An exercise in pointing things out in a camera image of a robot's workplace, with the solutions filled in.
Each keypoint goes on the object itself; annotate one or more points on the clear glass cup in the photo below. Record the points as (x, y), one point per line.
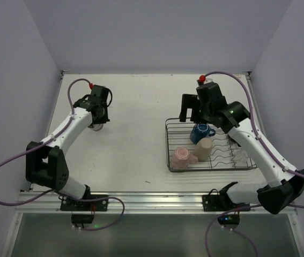
(240, 156)

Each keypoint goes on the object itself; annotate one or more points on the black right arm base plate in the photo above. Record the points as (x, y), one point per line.
(214, 201)

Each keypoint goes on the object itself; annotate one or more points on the blue hexagonal mug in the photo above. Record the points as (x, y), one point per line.
(200, 131)

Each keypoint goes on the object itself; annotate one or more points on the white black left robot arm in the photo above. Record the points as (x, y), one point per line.
(45, 160)

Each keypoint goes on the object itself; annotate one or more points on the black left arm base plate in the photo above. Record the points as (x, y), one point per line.
(100, 203)

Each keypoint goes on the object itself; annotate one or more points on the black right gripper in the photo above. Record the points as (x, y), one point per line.
(190, 100)

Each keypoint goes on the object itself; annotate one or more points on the pink hexagonal mug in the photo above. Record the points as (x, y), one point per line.
(182, 158)

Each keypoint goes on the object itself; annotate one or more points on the beige tall cup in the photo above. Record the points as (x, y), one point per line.
(203, 149)

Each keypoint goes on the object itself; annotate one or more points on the aluminium front rail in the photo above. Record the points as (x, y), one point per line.
(135, 203)

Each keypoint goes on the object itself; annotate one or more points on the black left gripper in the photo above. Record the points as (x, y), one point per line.
(101, 115)

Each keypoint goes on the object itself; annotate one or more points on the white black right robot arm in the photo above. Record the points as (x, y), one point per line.
(284, 182)

